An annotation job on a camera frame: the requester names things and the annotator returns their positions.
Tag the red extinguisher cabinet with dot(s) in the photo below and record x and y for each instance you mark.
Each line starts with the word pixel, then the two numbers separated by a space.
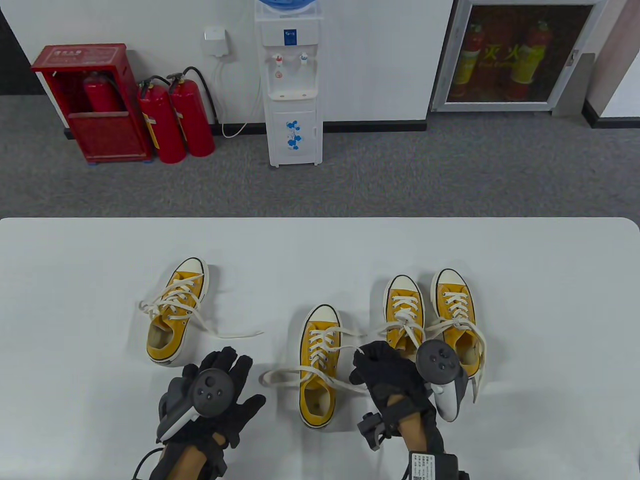
pixel 107 137

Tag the white water dispenser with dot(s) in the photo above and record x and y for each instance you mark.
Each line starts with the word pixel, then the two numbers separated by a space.
pixel 292 100

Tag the person's right forearm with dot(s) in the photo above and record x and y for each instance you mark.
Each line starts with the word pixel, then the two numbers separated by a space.
pixel 417 440

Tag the red yellow fire extinguisher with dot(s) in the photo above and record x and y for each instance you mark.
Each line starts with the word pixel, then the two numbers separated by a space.
pixel 467 65
pixel 530 65

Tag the person's left forearm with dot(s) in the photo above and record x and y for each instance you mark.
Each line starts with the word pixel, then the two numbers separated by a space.
pixel 187 462

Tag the person's left hand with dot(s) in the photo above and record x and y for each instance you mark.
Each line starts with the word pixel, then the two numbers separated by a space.
pixel 225 360

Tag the black white handheld controller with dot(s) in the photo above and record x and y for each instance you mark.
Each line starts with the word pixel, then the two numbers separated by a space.
pixel 212 392
pixel 435 360

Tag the person's right hand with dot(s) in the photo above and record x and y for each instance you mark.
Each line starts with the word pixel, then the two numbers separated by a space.
pixel 390 372

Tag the white shoe lace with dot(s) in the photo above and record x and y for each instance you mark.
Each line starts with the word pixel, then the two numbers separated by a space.
pixel 145 307
pixel 280 372
pixel 456 300
pixel 404 300

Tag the black box with white label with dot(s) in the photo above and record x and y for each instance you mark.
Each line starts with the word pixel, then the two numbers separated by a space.
pixel 435 467

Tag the blue water bottle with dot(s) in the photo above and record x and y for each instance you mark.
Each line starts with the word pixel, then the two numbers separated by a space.
pixel 285 5

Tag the white wall box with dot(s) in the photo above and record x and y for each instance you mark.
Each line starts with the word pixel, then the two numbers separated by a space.
pixel 216 42

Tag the glass door fire cabinet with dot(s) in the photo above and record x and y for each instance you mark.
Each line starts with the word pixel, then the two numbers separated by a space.
pixel 520 55

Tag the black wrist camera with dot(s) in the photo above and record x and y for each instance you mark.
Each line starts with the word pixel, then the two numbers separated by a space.
pixel 219 457
pixel 372 430

